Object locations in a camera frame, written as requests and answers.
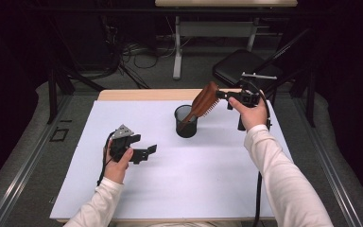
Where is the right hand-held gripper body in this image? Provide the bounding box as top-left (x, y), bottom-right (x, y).
top-left (233, 72), bottom-right (278, 131)

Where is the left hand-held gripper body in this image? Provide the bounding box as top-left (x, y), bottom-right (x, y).
top-left (109, 124), bottom-right (135, 164)

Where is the wooden hairbrush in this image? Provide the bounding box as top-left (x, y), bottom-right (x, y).
top-left (179, 80), bottom-right (220, 131)

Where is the black mesh pen holder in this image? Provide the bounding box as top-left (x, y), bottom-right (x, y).
top-left (174, 104), bottom-right (199, 139)

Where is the person's right hand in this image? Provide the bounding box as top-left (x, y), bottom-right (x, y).
top-left (228, 96), bottom-right (268, 131)

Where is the person's left hand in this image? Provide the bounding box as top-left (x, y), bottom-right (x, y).
top-left (103, 146), bottom-right (134, 184)

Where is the black folding chair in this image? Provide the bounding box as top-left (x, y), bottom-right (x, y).
top-left (212, 27), bottom-right (313, 96)

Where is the white table mat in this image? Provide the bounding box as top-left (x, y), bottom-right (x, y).
top-left (49, 99), bottom-right (294, 220)

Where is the black metal stand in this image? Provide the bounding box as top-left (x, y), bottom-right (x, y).
top-left (291, 62), bottom-right (317, 129)
top-left (45, 15), bottom-right (108, 125)

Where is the white-legged desk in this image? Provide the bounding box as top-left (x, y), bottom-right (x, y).
top-left (154, 0), bottom-right (299, 80)

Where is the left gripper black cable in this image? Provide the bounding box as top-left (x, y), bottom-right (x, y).
top-left (96, 131), bottom-right (116, 187)

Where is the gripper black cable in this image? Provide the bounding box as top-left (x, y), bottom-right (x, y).
top-left (249, 80), bottom-right (273, 227)
top-left (96, 131), bottom-right (116, 187)

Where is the tangle of floor cables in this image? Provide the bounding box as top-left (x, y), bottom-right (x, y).
top-left (100, 15), bottom-right (178, 89)

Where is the metal floor rail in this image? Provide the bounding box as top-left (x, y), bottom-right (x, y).
top-left (0, 94), bottom-right (72, 227)
top-left (296, 97), bottom-right (363, 227)

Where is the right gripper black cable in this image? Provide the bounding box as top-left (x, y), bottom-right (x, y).
top-left (249, 80), bottom-right (273, 227)

